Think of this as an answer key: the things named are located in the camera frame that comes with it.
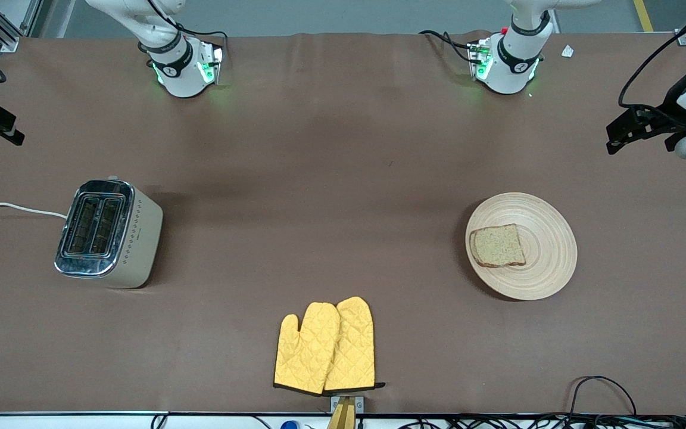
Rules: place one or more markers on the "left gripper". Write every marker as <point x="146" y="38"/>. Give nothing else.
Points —
<point x="663" y="117"/>

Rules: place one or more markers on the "round wooden plate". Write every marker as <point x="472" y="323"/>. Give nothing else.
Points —
<point x="548" y="256"/>

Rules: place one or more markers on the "brown-crust bread slice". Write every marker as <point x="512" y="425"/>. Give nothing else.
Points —
<point x="498" y="245"/>

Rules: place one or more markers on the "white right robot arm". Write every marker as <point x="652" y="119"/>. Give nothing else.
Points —
<point x="179" y="71"/>

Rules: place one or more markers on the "beige and chrome toaster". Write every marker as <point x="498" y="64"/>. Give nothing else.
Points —
<point x="140" y="238"/>

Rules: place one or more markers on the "small white paper scrap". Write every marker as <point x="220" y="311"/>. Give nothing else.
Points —
<point x="567" y="51"/>

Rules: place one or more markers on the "brown table cover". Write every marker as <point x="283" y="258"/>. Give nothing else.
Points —
<point x="343" y="149"/>

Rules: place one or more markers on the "yellow quilted oven mitt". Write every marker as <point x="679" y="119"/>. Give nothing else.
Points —
<point x="355" y="345"/>
<point x="307" y="351"/>

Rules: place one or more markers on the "wooden stick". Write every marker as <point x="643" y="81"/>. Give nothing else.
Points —
<point x="343" y="418"/>

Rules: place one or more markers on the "blue round cap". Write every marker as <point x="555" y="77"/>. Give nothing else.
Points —
<point x="290" y="425"/>

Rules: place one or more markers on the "aluminium frame post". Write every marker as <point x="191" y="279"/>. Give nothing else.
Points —
<point x="8" y="43"/>

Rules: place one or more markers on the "small metal bracket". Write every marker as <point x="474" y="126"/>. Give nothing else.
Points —
<point x="359" y="404"/>

